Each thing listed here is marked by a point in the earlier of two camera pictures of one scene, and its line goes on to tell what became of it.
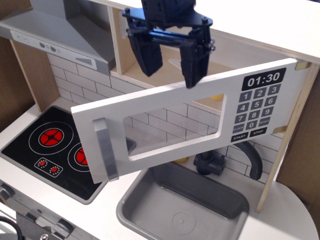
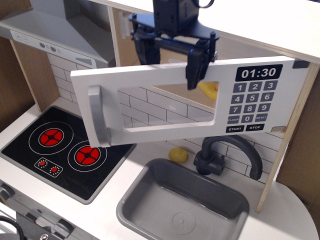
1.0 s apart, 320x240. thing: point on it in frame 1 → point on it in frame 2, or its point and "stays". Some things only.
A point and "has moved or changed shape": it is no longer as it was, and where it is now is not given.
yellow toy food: x=218 y=97 → x=210 y=87
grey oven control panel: x=37 y=222 stays
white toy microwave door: x=259 y=104 has moved or changed shape
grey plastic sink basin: x=164 y=202 stays
